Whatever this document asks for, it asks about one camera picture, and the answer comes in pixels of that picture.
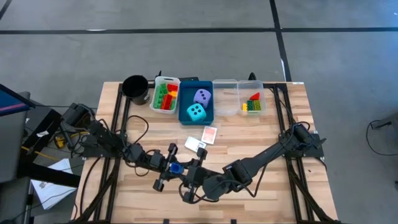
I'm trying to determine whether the white paper sheet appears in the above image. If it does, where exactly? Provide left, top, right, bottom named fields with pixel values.
left=30, top=157, right=78, bottom=211

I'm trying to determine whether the yellow cable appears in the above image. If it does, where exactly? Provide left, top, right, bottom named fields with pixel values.
left=21, top=133, right=81, bottom=161

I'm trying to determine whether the thick black power cable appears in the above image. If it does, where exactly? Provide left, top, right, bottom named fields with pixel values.
left=79, top=157, right=102, bottom=217

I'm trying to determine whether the purple foam die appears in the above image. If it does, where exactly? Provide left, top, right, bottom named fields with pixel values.
left=193, top=88, right=212, bottom=109

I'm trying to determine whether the thin black floor cable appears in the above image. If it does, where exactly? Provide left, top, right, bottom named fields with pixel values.
left=34, top=104, right=75, bottom=109

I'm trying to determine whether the black cup with eyes print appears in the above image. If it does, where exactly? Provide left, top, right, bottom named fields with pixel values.
left=121, top=75, right=151, bottom=106

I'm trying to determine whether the grey computer case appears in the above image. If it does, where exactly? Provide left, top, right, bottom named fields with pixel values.
left=0, top=91, right=32, bottom=184

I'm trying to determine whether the teal foam die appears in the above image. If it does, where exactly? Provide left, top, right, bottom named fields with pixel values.
left=186, top=103, right=207, bottom=122

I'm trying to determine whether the long red toy brick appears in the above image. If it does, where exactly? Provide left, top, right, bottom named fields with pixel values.
left=160, top=93, right=174, bottom=111

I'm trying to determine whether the blue computer monitor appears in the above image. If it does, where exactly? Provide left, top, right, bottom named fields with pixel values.
left=0, top=83, right=36, bottom=118

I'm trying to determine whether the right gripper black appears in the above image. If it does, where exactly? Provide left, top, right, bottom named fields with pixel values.
left=182, top=147, right=212, bottom=203

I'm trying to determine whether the long green toy brick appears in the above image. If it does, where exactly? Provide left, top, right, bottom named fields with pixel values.
left=153, top=83, right=169, bottom=110

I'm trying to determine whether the red playing card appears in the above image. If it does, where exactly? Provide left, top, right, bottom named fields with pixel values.
left=201, top=126, right=218, bottom=146

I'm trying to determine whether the blue plastic tray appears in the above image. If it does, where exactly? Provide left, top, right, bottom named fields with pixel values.
left=178, top=80, right=215, bottom=126

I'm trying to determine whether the black equipment stand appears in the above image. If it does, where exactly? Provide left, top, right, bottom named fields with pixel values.
left=18, top=107, right=81, bottom=189

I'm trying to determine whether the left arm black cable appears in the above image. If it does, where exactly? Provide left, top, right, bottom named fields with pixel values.
left=123, top=114, right=150, bottom=178

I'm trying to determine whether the clear plastic container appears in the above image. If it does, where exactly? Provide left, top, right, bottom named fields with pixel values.
left=237, top=80, right=267, bottom=118
left=212, top=78, right=241, bottom=118

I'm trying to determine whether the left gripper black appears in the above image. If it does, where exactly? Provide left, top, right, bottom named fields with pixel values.
left=152, top=142, right=185, bottom=192

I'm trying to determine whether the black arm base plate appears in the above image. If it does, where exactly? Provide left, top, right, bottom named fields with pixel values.
left=83, top=136, right=127, bottom=158
left=279, top=132, right=325, bottom=158

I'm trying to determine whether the white playing card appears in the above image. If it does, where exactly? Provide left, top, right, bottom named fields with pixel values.
left=184, top=136, right=207, bottom=153

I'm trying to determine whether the white plastic bin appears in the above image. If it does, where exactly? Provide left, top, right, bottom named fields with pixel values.
left=149, top=76, right=181, bottom=115

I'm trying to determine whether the black stand with cable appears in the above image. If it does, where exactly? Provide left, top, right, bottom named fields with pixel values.
left=366, top=111, right=398, bottom=156

